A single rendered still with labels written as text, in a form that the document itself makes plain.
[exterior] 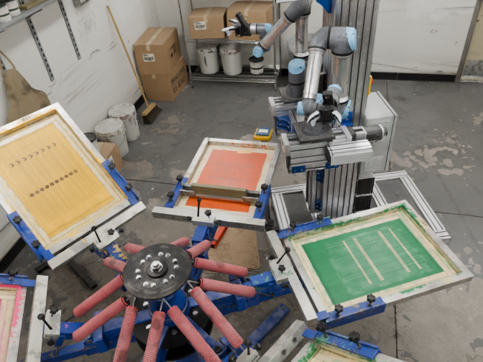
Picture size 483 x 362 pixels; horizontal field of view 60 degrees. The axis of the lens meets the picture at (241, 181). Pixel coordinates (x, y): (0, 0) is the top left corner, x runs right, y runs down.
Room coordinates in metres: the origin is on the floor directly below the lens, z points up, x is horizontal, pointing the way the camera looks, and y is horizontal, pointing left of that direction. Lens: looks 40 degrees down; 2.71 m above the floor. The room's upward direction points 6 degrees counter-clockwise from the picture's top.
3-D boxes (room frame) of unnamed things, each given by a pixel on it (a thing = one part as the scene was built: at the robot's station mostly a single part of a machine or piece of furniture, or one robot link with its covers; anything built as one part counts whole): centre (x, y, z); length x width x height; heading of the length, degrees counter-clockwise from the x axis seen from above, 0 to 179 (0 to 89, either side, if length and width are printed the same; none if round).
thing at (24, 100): (3.27, 1.78, 1.06); 0.53 x 0.07 x 1.05; 162
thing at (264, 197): (1.84, -0.11, 0.98); 0.30 x 0.05 x 0.07; 162
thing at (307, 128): (2.18, -0.48, 1.31); 0.15 x 0.15 x 0.10
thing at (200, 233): (1.62, 0.25, 1.02); 0.17 x 0.06 x 0.05; 162
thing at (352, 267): (1.35, -0.49, 1.05); 1.08 x 0.61 x 0.23; 102
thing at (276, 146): (2.16, 0.08, 0.97); 0.79 x 0.58 x 0.04; 162
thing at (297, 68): (2.68, -0.46, 1.42); 0.13 x 0.12 x 0.14; 157
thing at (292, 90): (2.67, -0.46, 1.31); 0.15 x 0.15 x 0.10
